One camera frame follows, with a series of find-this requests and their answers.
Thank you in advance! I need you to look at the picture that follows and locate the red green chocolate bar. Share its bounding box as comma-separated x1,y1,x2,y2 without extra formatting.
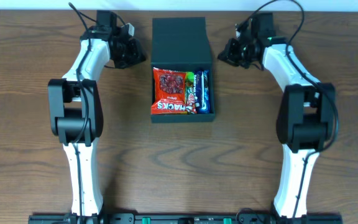
185,84,196,114

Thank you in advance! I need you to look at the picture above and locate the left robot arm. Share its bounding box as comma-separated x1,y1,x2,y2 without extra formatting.
47,10,145,223

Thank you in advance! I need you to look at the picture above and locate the blue Oreo cookie pack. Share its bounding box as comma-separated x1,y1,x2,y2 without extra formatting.
197,70,210,114

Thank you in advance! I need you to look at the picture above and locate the dark blue Dairy Milk bar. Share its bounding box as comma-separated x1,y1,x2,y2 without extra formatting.
193,70,204,108

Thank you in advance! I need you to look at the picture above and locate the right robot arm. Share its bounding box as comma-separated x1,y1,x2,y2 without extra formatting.
218,12,339,223

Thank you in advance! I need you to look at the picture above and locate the red Hacks candy bag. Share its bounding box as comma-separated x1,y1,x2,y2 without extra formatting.
151,67,186,114

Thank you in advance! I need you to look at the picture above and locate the black gift box with lid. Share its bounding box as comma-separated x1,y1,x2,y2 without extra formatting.
150,17,215,123

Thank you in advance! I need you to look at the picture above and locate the green Haribo gummy bag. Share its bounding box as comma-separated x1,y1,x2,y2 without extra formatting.
185,72,195,86

